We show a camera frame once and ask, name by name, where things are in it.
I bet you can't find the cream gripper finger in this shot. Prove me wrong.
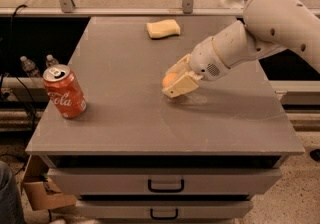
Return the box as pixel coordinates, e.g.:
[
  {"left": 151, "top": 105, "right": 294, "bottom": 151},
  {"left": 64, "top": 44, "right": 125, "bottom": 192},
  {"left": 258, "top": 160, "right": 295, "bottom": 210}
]
[
  {"left": 167, "top": 54, "right": 191, "bottom": 74},
  {"left": 162, "top": 71, "right": 203, "bottom": 98}
]

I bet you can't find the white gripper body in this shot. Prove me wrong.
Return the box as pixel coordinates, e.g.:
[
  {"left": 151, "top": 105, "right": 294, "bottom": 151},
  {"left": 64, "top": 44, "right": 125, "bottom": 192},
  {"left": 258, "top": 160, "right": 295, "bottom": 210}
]
[{"left": 189, "top": 37, "right": 230, "bottom": 81}]

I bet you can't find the orange fruit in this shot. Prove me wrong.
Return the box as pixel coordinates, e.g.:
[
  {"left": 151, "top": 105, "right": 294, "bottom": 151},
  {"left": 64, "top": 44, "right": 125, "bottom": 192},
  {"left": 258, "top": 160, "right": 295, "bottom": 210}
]
[{"left": 162, "top": 73, "right": 177, "bottom": 88}]

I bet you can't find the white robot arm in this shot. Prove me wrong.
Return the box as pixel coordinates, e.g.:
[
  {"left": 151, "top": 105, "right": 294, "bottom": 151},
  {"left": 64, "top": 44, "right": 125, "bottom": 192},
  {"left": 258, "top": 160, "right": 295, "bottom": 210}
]
[{"left": 162, "top": 0, "right": 320, "bottom": 98}]

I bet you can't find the yellow sponge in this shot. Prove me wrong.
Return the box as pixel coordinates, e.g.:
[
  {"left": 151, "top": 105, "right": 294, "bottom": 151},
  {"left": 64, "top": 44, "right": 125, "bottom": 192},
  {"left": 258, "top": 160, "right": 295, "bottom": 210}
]
[{"left": 146, "top": 19, "right": 181, "bottom": 39}]

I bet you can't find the grey drawer cabinet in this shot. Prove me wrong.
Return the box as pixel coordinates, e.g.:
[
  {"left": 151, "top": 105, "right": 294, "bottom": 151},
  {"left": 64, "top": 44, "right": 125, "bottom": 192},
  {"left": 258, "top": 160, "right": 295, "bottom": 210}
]
[{"left": 27, "top": 17, "right": 303, "bottom": 224}]

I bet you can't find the red cola can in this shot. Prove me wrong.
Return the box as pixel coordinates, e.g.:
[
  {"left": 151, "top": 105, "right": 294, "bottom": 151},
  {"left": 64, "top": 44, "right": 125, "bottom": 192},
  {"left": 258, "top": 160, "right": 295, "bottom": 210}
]
[{"left": 43, "top": 64, "right": 86, "bottom": 119}]

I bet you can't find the right plastic water bottle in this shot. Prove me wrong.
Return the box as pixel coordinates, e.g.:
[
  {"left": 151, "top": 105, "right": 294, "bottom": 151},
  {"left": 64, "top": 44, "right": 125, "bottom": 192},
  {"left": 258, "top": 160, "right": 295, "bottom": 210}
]
[{"left": 46, "top": 54, "right": 59, "bottom": 67}]

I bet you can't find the plastic water bottle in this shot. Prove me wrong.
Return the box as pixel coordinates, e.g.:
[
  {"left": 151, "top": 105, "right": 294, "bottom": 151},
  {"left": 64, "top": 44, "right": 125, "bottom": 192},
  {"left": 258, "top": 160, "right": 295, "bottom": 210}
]
[
  {"left": 20, "top": 56, "right": 42, "bottom": 78},
  {"left": 46, "top": 54, "right": 59, "bottom": 67}
]

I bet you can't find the lower grey drawer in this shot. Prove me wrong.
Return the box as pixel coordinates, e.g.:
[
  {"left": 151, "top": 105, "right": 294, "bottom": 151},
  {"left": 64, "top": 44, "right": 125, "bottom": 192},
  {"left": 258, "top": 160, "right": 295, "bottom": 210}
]
[{"left": 76, "top": 201, "right": 253, "bottom": 221}]

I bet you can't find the grey drawer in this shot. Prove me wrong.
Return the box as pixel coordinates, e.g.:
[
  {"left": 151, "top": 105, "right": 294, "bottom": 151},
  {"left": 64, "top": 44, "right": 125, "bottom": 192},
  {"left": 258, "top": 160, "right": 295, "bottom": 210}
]
[
  {"left": 49, "top": 168, "right": 281, "bottom": 195},
  {"left": 76, "top": 201, "right": 253, "bottom": 221}
]

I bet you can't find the upper grey drawer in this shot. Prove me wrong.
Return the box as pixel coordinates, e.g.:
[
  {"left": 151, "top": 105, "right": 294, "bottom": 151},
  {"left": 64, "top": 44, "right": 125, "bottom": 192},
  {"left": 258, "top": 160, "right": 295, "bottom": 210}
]
[{"left": 49, "top": 168, "right": 281, "bottom": 195}]

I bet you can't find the left plastic water bottle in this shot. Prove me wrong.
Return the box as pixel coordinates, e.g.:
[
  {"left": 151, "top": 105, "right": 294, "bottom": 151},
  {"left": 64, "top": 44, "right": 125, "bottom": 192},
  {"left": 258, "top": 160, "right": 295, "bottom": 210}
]
[{"left": 20, "top": 56, "right": 42, "bottom": 78}]

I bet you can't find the cardboard box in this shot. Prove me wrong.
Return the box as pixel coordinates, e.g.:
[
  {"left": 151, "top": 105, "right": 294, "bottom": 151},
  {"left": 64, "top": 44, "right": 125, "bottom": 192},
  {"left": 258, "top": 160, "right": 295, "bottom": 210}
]
[{"left": 22, "top": 156, "right": 76, "bottom": 211}]

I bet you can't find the person leg in jeans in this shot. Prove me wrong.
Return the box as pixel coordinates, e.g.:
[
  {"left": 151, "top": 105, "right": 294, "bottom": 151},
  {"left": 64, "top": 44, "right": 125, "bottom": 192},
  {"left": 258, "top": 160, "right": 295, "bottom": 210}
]
[{"left": 0, "top": 162, "right": 25, "bottom": 224}]

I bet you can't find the black cable left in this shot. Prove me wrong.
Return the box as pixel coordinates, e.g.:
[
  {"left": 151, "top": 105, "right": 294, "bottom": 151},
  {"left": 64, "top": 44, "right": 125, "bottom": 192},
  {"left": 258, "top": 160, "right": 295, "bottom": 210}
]
[{"left": 0, "top": 3, "right": 38, "bottom": 129}]

